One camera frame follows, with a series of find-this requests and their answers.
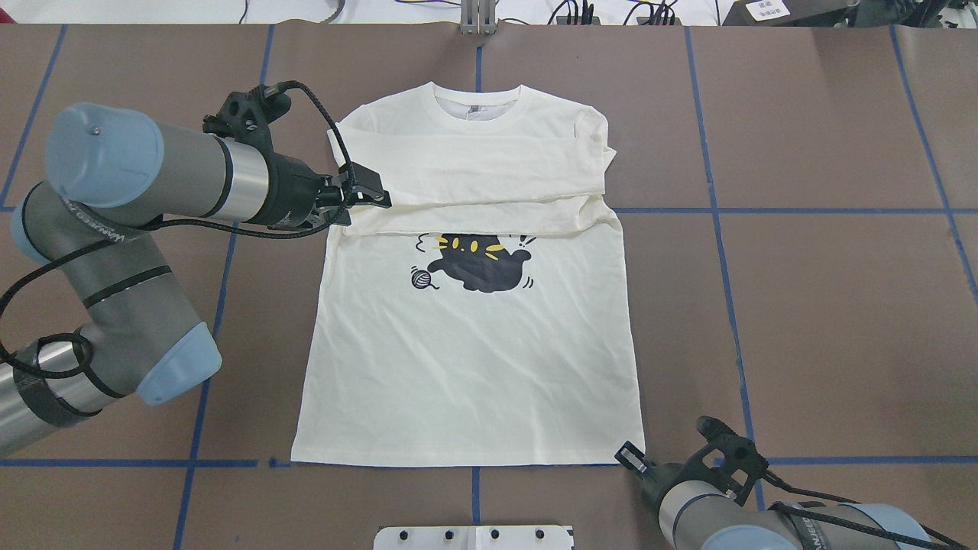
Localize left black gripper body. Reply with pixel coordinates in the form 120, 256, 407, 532
264, 154, 343, 231

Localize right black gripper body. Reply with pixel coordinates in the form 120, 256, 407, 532
640, 447, 715, 509

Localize cream long-sleeve cat shirt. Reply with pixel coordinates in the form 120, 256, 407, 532
290, 82, 645, 468

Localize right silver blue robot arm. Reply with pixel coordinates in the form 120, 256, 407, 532
615, 436, 942, 549

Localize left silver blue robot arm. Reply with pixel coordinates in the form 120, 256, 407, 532
2, 94, 391, 456

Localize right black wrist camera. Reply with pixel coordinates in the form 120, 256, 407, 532
692, 416, 769, 507

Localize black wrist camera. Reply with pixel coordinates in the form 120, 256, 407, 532
202, 85, 291, 154
692, 416, 769, 507

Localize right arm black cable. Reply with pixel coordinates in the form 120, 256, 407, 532
760, 470, 978, 550

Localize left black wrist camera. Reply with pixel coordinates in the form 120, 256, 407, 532
202, 85, 291, 154

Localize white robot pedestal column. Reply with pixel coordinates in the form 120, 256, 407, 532
373, 525, 575, 549

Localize aluminium frame post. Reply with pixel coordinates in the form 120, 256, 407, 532
458, 0, 498, 36

